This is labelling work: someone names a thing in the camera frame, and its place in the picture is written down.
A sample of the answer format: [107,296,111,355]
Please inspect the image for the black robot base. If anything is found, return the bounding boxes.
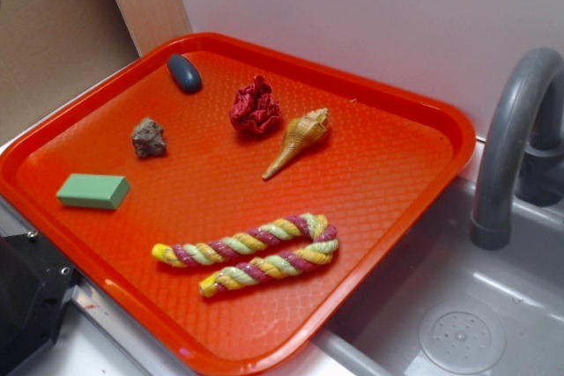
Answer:
[1,234,78,375]

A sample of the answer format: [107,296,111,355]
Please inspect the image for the green rectangular block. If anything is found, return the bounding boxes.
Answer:
[56,173,130,210]

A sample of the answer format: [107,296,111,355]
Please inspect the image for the grey toy faucet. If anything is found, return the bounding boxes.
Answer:
[471,48,563,250]

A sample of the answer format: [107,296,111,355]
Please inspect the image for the grey plastic sink basin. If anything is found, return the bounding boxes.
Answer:
[315,179,563,375]

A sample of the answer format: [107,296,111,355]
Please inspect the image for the tan spiral seashell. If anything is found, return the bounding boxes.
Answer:
[262,108,330,181]

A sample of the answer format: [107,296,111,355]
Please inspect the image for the multicolour twisted rope toy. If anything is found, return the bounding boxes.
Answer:
[152,213,339,298]

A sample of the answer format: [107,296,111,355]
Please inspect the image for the dark grey plastic pickle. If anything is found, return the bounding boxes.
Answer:
[167,54,203,93]

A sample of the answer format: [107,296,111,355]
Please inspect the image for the red crumpled fabric ball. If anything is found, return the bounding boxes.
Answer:
[229,75,282,134]

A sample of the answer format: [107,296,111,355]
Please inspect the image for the grey brown rock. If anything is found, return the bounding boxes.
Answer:
[131,117,167,159]

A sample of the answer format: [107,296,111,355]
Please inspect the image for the orange plastic tray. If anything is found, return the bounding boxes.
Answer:
[1,33,475,375]

